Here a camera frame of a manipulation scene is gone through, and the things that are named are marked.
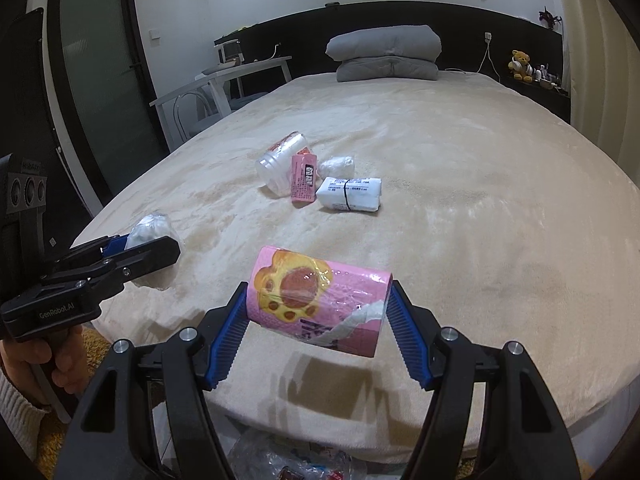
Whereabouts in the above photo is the large grey folded duvet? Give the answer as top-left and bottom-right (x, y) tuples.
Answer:
(326, 25), (443, 63)

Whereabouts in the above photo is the white desk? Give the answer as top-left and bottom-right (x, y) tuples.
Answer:
(150, 56), (293, 153)

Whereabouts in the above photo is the black padded headboard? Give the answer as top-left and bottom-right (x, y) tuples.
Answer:
(215, 1), (571, 126)

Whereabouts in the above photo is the small grey folded duvet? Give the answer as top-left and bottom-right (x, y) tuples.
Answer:
(336, 56), (440, 83)

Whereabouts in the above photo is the small white crumpled wad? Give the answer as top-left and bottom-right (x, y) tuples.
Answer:
(319, 155), (355, 178)

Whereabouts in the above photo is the person's left forearm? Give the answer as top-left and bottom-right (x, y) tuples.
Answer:
(0, 360), (51, 461)

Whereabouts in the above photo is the cream curtain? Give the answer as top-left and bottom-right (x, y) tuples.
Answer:
(555, 0), (640, 201)

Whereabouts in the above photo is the white plastic bag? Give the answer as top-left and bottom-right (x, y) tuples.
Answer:
(124, 213), (182, 292)

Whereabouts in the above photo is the brown teddy bear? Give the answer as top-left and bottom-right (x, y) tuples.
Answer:
(507, 50), (533, 83)

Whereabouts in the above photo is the pink paw-print tissue pack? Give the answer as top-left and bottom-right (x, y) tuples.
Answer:
(246, 246), (396, 358)

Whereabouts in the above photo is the black wardrobe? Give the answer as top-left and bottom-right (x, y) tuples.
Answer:
(0, 7), (51, 171)

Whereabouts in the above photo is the frosted glass door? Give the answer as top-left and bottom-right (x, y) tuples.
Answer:
(47, 0), (171, 216)

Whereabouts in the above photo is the clear plastic trash bag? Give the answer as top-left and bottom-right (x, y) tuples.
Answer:
(227, 427), (368, 480)

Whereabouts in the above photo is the yellow woven rug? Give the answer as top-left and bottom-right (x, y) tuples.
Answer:
(30, 327), (113, 480)

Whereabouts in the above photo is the white charger with cable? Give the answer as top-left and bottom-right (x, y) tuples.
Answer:
(444, 32), (493, 75)

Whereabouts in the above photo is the beige plush bed blanket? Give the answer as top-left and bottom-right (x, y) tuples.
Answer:
(75, 71), (640, 461)

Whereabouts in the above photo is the small pink carton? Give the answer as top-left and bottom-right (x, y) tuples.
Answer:
(291, 154), (319, 206)

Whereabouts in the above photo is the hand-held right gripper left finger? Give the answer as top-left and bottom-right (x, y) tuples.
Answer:
(52, 282), (251, 480)

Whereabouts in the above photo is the person's left hand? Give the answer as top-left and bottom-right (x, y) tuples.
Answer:
(0, 322), (93, 411)

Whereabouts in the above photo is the cluster of small bottles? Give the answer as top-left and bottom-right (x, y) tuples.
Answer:
(530, 62), (566, 92)

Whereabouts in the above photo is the clear chair with grey seat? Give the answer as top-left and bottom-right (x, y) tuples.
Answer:
(172, 87), (271, 141)

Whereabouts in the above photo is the small white desk appliance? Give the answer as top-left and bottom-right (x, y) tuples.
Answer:
(215, 40), (244, 67)

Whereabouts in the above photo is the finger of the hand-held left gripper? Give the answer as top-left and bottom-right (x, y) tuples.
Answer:
(50, 232), (133, 273)
(42, 236), (182, 306)

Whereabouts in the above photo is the white pack with black band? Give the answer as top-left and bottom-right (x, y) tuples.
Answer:
(316, 176), (383, 213)

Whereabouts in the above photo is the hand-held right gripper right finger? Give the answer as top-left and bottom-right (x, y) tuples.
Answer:
(387, 280), (583, 480)

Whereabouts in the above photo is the clear plastic cup red print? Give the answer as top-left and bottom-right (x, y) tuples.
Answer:
(256, 131), (312, 196)

